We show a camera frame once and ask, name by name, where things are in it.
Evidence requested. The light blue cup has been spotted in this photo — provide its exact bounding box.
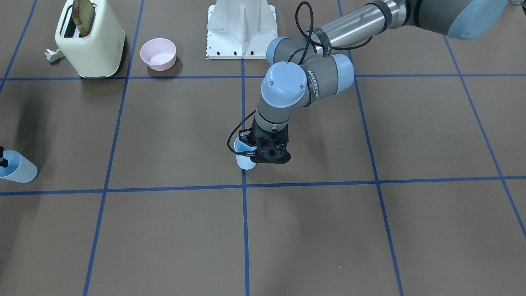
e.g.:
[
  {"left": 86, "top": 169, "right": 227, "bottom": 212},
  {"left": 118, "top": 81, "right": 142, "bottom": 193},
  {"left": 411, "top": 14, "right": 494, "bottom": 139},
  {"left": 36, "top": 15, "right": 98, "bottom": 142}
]
[
  {"left": 0, "top": 150, "right": 38, "bottom": 183},
  {"left": 234, "top": 137, "right": 257, "bottom": 170}
]

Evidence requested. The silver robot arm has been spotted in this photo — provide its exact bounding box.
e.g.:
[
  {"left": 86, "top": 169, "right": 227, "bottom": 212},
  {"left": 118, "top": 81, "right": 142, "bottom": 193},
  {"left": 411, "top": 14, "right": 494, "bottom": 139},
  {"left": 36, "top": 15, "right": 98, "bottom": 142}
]
[{"left": 228, "top": 0, "right": 508, "bottom": 164}]

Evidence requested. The cream toaster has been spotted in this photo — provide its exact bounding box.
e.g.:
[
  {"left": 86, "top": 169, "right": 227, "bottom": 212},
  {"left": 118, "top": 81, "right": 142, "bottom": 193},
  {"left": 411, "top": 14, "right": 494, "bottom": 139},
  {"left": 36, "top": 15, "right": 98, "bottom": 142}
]
[{"left": 55, "top": 0, "right": 125, "bottom": 79}]

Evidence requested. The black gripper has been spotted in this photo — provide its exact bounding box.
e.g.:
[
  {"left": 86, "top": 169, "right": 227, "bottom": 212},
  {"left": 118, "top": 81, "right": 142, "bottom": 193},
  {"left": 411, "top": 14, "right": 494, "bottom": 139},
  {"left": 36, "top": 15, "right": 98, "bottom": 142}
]
[{"left": 240, "top": 123, "right": 291, "bottom": 164}]

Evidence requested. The bread slice in toaster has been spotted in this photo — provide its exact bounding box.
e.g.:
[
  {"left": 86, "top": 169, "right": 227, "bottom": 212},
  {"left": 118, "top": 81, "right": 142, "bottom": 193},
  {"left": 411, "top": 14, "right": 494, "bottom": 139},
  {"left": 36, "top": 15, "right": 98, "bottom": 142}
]
[{"left": 72, "top": 0, "right": 95, "bottom": 37}]

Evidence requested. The white pedestal column base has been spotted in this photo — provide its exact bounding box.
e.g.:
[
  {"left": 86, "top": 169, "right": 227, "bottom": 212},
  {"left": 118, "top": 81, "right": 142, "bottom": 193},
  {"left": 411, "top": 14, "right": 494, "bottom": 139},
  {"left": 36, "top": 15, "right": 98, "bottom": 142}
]
[{"left": 205, "top": 0, "right": 278, "bottom": 60}]

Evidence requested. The pink bowl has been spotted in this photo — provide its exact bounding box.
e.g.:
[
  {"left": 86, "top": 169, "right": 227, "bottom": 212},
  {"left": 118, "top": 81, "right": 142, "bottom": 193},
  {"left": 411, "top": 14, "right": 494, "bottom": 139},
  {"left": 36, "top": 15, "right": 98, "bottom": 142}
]
[{"left": 140, "top": 38, "right": 177, "bottom": 71}]

